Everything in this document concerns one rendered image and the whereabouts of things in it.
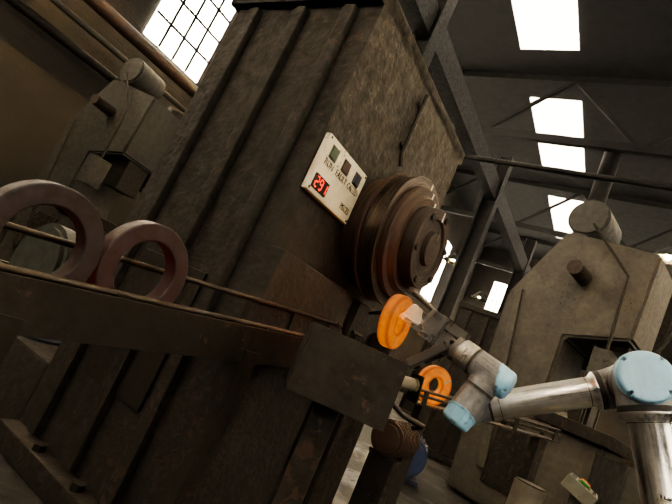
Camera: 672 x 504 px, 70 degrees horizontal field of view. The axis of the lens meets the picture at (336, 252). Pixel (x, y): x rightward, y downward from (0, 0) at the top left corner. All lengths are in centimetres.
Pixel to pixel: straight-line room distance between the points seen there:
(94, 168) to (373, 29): 417
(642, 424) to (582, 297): 307
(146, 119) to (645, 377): 512
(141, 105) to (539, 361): 460
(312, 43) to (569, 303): 320
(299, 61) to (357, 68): 22
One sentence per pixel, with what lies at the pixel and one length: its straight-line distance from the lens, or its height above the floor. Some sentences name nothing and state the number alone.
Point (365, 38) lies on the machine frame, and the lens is 158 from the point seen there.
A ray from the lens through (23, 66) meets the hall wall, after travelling 734.
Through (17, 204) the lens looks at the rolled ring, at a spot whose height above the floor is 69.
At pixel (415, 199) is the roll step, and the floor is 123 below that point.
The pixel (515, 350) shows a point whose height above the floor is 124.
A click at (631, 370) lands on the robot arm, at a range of 125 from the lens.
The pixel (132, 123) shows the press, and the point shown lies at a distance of 565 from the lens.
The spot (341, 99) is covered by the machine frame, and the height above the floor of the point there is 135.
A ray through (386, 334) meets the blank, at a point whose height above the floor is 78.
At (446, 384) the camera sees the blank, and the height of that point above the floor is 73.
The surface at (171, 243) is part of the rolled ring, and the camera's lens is 95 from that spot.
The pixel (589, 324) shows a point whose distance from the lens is 420.
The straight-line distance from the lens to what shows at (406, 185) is 158.
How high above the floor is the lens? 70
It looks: 10 degrees up
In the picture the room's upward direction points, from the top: 24 degrees clockwise
